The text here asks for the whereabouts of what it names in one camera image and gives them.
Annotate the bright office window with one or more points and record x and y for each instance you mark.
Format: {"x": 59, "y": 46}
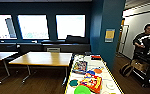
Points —
{"x": 33, "y": 26}
{"x": 1, "y": 26}
{"x": 70, "y": 26}

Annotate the green bowl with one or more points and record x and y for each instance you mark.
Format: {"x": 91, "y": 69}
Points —
{"x": 82, "y": 90}

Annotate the dark window bench sofa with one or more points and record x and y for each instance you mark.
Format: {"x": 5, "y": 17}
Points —
{"x": 31, "y": 46}

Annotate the dark green round lid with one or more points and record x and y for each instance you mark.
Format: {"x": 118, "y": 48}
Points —
{"x": 73, "y": 83}

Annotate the black backpack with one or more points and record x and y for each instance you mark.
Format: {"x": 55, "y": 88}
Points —
{"x": 126, "y": 70}

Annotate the blue board game box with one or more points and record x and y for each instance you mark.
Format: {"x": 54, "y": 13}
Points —
{"x": 80, "y": 67}

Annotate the long wooden table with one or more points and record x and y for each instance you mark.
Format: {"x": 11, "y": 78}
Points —
{"x": 1, "y": 56}

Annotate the yellow wooden gaming table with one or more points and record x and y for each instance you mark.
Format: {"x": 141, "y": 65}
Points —
{"x": 111, "y": 75}

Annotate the brown cardboard box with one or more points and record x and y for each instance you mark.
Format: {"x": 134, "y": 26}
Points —
{"x": 139, "y": 65}

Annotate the person in dark shirt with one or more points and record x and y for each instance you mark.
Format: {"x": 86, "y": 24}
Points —
{"x": 144, "y": 40}

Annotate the white hallway door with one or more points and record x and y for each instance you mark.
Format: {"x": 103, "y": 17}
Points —
{"x": 124, "y": 40}

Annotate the yellow wall sign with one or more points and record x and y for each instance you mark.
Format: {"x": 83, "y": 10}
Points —
{"x": 109, "y": 35}

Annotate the red black table scorer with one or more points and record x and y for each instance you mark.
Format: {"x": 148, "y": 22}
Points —
{"x": 96, "y": 57}

